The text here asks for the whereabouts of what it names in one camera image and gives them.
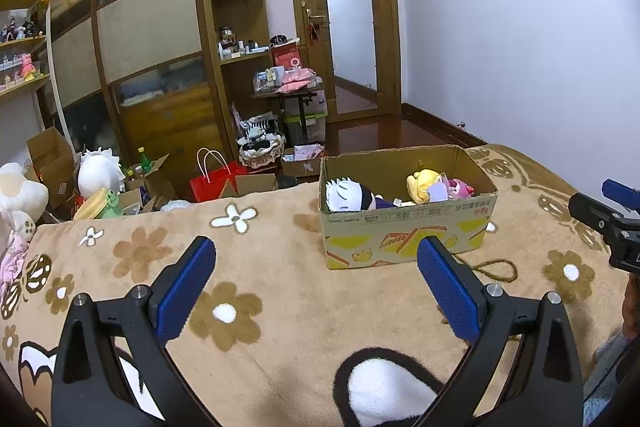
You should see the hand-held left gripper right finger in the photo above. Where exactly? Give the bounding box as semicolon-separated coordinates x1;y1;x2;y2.
416;236;585;427

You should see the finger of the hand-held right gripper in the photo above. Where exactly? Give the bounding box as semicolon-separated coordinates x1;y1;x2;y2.
568;193;624;234
601;178;640;208

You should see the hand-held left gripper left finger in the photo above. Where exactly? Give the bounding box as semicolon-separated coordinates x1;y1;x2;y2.
50;236;222;427

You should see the printed cardboard box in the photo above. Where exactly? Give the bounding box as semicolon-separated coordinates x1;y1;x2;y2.
319;145;499;271

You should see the pink bear plush toy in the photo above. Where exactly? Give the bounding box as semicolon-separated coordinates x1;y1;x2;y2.
446;178;477;200

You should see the yellow plush toy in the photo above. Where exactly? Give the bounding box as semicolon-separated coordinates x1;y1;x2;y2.
406;169;447;204

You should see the white-haired plush doll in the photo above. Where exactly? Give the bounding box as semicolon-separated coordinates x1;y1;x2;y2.
326;178;402;212

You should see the person's right forearm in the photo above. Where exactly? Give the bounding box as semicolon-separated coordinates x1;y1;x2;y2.
621;277;640;341

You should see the cardboard box with bottles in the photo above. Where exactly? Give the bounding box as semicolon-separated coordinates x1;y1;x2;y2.
124;153;177;214

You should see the red paper bag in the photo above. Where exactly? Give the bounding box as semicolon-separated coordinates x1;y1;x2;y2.
189;148;249;204

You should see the green yellow toy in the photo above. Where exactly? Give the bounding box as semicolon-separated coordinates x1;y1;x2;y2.
74;188;124;221

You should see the person's grey clothing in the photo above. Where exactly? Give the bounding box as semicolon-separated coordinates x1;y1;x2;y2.
582;334;640;427

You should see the small flat cardboard box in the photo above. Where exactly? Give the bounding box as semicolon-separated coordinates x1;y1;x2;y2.
234;173;279;198

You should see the large white plush head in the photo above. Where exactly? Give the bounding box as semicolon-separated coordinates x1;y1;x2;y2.
77;148;126;201

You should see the lace trimmed basket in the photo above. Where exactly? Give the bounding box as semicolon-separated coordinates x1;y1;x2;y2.
238;136;287;168

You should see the low cardboard box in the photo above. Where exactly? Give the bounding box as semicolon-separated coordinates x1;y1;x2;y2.
281;148;324;178

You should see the pale pink cloth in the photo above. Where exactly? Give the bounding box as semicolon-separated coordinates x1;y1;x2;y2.
0;227;29;284

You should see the black white striped item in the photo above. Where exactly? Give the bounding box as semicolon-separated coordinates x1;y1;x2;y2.
239;116;282;144

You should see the open brown cardboard box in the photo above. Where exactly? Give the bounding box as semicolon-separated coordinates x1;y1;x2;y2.
26;127;77;208

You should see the cream cat plush toy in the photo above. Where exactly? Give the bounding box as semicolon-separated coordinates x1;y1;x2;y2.
0;162;50;244

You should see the clear plastic storage bin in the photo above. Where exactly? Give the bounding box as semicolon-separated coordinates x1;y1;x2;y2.
285;111;329;144

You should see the small dark side table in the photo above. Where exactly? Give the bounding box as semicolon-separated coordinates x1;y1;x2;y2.
250;86;327;148

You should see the white pole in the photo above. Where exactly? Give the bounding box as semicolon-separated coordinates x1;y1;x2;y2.
44;1;69;134

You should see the red gift box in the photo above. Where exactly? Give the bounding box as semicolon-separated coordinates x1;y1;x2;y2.
271;45;303;74

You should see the wooden wardrobe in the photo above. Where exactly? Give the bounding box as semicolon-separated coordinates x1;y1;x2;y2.
32;0;236;200

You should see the pink figure toy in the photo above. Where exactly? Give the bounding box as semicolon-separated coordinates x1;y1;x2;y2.
19;53;39;81

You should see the wooden corner shelf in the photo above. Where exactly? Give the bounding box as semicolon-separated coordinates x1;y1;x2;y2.
195;0;282;168

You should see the wooden door with glass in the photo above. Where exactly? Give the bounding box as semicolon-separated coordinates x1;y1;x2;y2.
282;0;404;118

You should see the wooden open display shelf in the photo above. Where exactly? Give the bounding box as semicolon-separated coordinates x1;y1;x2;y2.
0;0;52;98

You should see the black cable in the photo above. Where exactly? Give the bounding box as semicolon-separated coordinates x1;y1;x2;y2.
585;346;634;404

